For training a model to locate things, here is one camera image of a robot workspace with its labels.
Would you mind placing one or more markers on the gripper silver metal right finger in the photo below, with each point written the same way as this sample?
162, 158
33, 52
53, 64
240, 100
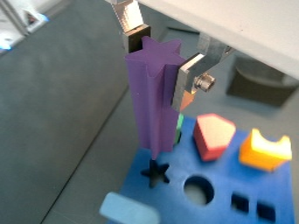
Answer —
192, 74

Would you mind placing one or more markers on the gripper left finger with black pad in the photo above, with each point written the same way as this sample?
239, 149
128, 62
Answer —
133, 28

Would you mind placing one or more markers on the purple star prism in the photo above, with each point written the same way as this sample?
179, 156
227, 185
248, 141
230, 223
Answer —
152, 70

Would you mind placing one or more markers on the black curved fixture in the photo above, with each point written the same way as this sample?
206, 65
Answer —
260, 83

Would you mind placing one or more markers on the blue peg board block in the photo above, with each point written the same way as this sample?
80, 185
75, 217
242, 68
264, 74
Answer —
219, 192

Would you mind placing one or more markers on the green hexagon peg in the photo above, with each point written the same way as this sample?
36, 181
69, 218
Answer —
178, 131

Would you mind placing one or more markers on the red pentagon peg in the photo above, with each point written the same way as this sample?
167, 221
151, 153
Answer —
212, 135

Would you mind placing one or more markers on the yellow orange crescent peg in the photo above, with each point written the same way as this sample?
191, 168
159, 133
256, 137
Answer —
264, 154

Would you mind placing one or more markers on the large light blue peg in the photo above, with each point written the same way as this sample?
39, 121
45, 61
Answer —
128, 211

